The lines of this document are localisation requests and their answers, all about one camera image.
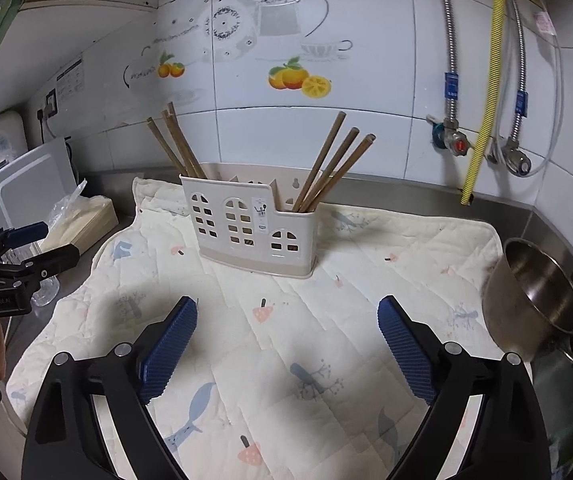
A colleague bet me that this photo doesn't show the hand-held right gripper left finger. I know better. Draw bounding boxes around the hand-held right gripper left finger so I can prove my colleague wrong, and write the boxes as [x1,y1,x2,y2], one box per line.
[21,296,200,480]

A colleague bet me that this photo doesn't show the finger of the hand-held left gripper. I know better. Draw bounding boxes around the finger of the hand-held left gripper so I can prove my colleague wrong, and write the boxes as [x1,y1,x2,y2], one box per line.
[0,222,50,251]
[1,244,80,288]

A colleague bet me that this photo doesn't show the white wall label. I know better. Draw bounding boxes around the white wall label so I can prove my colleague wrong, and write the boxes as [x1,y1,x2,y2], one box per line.
[56,57,87,97]

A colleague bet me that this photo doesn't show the yellow corrugated hose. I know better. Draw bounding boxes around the yellow corrugated hose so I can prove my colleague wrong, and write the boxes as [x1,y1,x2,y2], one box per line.
[460,0,510,207]

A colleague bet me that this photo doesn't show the valve with red knob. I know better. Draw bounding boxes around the valve with red knob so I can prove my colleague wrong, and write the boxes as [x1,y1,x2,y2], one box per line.
[425,114,478,157]

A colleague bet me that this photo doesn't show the braided steel hose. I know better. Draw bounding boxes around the braided steel hose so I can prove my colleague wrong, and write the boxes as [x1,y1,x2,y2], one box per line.
[433,0,463,126]
[507,0,528,146]

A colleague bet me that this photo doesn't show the clear plastic sleeve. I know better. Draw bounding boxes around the clear plastic sleeve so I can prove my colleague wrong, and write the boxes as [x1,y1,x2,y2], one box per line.
[509,0,560,39]

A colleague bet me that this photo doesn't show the beige plastic utensil holder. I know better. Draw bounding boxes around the beige plastic utensil holder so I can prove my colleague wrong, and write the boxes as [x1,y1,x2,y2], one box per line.
[180,162,325,279]

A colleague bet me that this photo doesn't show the printed quilted mat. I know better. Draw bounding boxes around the printed quilted mat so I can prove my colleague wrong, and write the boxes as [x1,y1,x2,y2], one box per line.
[5,176,536,480]

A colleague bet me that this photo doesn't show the white plastic container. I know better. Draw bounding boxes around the white plastic container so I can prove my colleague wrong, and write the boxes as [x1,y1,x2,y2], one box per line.
[0,109,28,161]

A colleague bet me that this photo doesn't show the wooden boards in plastic bag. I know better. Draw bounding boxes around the wooden boards in plastic bag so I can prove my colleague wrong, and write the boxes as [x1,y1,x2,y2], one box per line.
[40,179,120,257]

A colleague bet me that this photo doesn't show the wall power outlet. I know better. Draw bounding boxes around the wall power outlet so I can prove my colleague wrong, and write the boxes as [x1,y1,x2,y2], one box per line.
[35,87,60,122]

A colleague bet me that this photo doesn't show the white plastic hose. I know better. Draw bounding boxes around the white plastic hose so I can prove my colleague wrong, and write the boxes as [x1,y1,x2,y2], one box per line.
[525,35,565,177]

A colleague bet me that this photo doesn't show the steel pot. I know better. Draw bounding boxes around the steel pot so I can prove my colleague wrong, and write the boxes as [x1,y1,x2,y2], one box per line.
[481,237,573,363]

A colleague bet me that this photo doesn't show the white cutting board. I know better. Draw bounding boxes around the white cutting board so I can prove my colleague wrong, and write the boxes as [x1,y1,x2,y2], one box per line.
[0,137,78,233]

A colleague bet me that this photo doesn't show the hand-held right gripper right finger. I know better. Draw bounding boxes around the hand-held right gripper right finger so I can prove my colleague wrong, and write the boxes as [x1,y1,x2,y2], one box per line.
[377,295,552,480]

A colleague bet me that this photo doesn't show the steel angle valve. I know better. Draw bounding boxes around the steel angle valve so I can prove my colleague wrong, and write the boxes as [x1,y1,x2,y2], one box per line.
[486,136,533,177]

